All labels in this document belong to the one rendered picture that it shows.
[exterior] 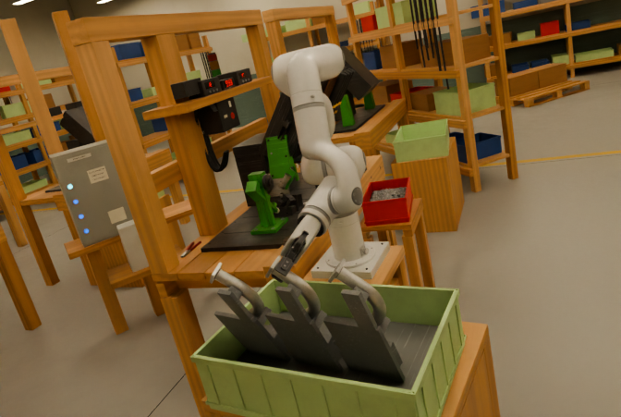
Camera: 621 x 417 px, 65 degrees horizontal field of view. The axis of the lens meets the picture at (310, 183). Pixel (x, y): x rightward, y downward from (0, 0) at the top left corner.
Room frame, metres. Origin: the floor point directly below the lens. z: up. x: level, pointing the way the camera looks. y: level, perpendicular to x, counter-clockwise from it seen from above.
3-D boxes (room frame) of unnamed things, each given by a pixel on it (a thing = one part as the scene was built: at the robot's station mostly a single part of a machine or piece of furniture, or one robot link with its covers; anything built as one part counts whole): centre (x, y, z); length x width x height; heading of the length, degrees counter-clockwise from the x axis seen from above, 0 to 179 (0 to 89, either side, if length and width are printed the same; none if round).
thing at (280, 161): (2.43, 0.11, 1.17); 0.13 x 0.12 x 0.20; 156
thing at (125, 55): (8.27, 1.94, 1.14); 2.45 x 0.55 x 2.28; 155
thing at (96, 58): (2.65, 0.41, 1.36); 1.49 x 0.09 x 0.97; 156
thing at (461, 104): (5.54, -1.42, 1.19); 2.30 x 0.55 x 2.39; 15
